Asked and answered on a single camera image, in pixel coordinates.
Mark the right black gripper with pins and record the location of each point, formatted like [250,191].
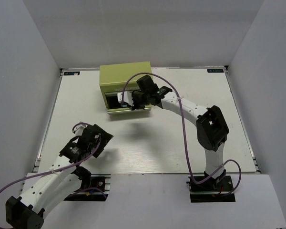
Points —
[136,107]

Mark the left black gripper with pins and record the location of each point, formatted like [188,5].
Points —
[106,137]

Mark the green metal drawer chest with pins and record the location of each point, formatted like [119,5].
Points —
[113,79]

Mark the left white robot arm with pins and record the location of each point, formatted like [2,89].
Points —
[65,176]

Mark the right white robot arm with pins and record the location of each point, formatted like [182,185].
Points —
[211,126]

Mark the left blue corner label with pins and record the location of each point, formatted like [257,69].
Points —
[71,73]

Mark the blue corner label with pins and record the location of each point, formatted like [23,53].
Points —
[215,70]
[71,73]

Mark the right blue corner label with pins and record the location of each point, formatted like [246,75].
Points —
[215,70]

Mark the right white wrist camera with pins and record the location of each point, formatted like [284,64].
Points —
[125,98]

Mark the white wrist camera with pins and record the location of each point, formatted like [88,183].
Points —
[78,129]
[125,98]

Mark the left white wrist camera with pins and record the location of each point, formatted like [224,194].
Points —
[78,129]

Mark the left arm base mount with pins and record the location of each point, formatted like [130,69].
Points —
[97,191]

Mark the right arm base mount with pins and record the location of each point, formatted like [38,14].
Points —
[207,193]

